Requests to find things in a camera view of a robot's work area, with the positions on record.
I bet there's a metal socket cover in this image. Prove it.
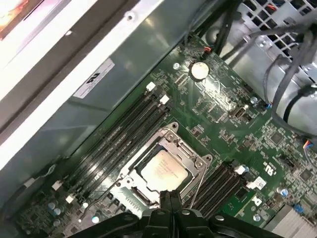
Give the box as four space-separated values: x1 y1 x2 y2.
118 131 209 206

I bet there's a silver chipset heat sink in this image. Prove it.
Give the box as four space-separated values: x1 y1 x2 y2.
264 204 317 238

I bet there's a silver internal USB port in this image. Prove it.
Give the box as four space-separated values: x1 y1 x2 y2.
230 106 248 119

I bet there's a black cable bundle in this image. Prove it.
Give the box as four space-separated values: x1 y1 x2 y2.
183 0 248 59

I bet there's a thick grey cable bundle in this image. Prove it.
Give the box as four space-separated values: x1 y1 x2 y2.
271 83 317 137

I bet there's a silver CPU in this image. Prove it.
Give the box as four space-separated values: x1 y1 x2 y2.
140 148 189 193

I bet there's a silver metal drive cage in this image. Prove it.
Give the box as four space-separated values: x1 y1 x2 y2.
235 0 317 75

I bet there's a silver coin battery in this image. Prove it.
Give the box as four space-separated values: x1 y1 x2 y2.
188 60 210 81

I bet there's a green motherboard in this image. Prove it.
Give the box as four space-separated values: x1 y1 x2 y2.
14 33 317 238

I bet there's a thin metal locking lever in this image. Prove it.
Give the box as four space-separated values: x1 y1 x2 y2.
191 161 208 208

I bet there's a white warning sticker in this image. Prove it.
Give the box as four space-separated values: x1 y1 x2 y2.
73 58 116 99

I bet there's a black PC case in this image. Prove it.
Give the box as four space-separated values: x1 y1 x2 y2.
0 0 317 238

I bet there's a black RAM slot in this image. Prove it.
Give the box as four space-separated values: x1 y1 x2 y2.
190 160 236 211
75 104 175 209
198 165 247 215
208 173 253 219
66 96 170 203
60 89 163 196
53 83 157 190
217 178 267 224

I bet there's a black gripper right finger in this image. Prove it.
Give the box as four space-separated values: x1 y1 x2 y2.
171 190 273 238

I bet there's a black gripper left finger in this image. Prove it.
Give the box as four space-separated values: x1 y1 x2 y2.
66 190 172 238

